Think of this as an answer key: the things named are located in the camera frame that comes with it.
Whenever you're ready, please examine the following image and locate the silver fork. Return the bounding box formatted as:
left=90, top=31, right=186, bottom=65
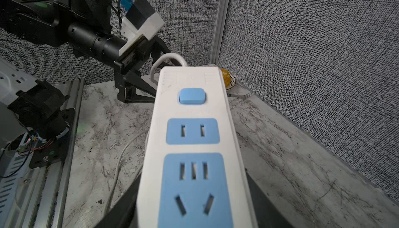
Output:
left=227, top=93, right=254, bottom=99

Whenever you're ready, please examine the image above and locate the aluminium rail frame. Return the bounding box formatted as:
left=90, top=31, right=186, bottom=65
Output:
left=17, top=79, right=85, bottom=228

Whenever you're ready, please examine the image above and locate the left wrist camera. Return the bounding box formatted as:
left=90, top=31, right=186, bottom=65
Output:
left=118, top=0, right=165, bottom=56

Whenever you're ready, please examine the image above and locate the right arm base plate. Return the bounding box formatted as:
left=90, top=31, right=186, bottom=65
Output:
left=29, top=108, right=75, bottom=169

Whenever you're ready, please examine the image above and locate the yellow mesh sponge ball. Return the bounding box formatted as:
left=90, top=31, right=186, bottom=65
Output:
left=219, top=68, right=231, bottom=88

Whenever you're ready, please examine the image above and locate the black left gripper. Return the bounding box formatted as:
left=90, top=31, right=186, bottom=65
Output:
left=113, top=36, right=170, bottom=103

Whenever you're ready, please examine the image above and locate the grey slotted cable duct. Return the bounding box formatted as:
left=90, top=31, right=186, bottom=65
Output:
left=1, top=150, right=27, bottom=228

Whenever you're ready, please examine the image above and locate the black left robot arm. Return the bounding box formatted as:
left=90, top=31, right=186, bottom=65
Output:
left=1, top=0, right=169, bottom=103

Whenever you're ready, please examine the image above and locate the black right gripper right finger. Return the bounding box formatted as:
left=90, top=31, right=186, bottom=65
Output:
left=245, top=169, right=293, bottom=228

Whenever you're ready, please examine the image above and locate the white patterned bowl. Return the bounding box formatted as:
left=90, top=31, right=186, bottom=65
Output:
left=219, top=68, right=235, bottom=90

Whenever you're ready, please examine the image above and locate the white blue power strip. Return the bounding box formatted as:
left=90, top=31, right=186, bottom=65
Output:
left=134, top=67, right=257, bottom=228

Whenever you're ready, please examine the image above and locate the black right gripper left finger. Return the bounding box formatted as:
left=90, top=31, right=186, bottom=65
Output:
left=95, top=173, right=141, bottom=228

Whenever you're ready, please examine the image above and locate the white power cord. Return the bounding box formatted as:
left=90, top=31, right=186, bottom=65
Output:
left=101, top=53, right=188, bottom=219

